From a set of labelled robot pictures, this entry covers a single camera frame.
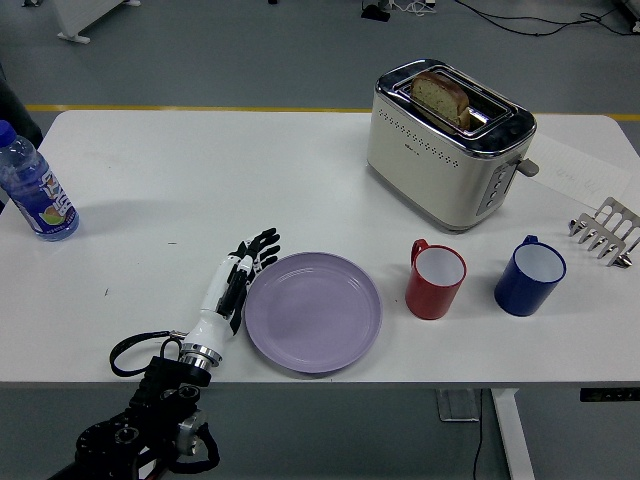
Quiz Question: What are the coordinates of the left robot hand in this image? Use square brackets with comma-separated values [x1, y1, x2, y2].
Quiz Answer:
[180, 228, 281, 357]

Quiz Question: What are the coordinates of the purple plate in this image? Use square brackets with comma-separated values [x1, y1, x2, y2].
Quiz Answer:
[244, 251, 384, 376]

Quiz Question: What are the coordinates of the red mug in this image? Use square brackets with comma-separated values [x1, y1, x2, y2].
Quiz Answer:
[404, 238, 468, 321]

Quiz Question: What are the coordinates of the blue drink bottle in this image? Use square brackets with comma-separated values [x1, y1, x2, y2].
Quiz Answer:
[0, 119, 81, 242]

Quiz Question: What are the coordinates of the cream and chrome toaster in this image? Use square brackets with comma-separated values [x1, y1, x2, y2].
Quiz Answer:
[366, 58, 541, 234]

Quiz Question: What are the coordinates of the grey power box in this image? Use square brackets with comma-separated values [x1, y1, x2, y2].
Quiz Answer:
[433, 388, 485, 422]

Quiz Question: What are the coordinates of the bread slice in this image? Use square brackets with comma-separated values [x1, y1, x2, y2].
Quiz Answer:
[411, 71, 471, 127]

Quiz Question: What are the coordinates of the blue mug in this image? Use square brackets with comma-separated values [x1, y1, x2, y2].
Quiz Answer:
[494, 234, 568, 318]

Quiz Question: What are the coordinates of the white furniture foot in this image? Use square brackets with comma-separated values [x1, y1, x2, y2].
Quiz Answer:
[49, 0, 126, 44]

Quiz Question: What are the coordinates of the white table leg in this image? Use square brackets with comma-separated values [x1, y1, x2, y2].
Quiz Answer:
[488, 388, 537, 480]

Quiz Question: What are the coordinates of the white paper sheet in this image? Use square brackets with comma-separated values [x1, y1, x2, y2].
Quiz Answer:
[525, 133, 633, 207]

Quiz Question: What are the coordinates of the metal toast rack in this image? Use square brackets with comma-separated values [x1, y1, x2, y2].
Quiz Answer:
[568, 196, 640, 269]

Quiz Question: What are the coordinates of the black table control panel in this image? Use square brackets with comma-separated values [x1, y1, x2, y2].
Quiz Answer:
[580, 387, 640, 402]

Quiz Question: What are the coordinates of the black cable under table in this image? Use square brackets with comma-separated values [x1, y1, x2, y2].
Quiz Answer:
[472, 388, 489, 480]

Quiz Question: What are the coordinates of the white floor cable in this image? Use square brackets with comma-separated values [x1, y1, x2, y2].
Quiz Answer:
[392, 0, 439, 16]

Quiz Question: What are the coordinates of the black floor cable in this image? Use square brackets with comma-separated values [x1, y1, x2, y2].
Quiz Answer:
[452, 0, 640, 39]

